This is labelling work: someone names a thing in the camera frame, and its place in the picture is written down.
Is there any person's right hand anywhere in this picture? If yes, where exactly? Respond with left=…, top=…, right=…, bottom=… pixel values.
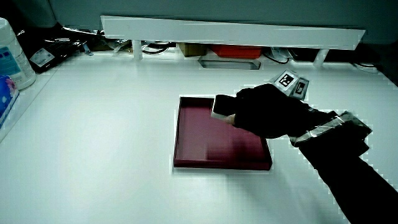
left=231, top=69, right=313, bottom=140

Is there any black and white eraser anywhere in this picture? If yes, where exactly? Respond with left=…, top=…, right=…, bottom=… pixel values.
left=210, top=94, right=239, bottom=121

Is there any person's right forearm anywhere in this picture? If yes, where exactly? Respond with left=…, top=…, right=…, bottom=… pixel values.
left=288, top=107, right=398, bottom=224

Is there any orange box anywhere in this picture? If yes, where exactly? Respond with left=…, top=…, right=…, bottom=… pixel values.
left=211, top=44, right=264, bottom=60

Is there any maroon square tray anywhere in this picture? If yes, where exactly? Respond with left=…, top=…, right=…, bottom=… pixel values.
left=172, top=95, right=274, bottom=172

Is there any white desk shelf riser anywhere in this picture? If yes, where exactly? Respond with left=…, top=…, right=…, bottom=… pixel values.
left=99, top=14, right=367, bottom=68

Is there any brown cardboard box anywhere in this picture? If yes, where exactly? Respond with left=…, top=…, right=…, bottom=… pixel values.
left=177, top=42, right=208, bottom=58

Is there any black bag with white label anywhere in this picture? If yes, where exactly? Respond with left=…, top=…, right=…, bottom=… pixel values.
left=18, top=29, right=86, bottom=75

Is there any white wipes canister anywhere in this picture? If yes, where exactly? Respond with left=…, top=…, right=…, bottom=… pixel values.
left=0, top=17, right=37, bottom=91

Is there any blue tissue packet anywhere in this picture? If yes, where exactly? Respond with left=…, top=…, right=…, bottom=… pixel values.
left=0, top=74, right=21, bottom=129

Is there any black cable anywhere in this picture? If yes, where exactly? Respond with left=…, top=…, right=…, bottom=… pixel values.
left=141, top=42, right=171, bottom=55
left=263, top=49, right=292, bottom=65

